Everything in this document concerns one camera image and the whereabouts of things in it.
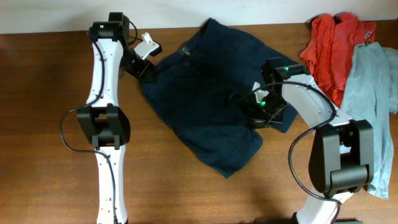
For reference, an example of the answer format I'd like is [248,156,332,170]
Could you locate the navy blue shorts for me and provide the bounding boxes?
[140,18,293,177]

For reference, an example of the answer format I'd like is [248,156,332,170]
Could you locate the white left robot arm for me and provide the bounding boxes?
[77,12,162,224]

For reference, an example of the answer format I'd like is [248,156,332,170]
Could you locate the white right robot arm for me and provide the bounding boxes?
[239,57,374,224]

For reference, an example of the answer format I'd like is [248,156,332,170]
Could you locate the red shirt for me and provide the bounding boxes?
[300,12,377,107]

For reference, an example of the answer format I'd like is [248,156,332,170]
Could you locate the light blue shirt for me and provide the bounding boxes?
[340,42,397,199]

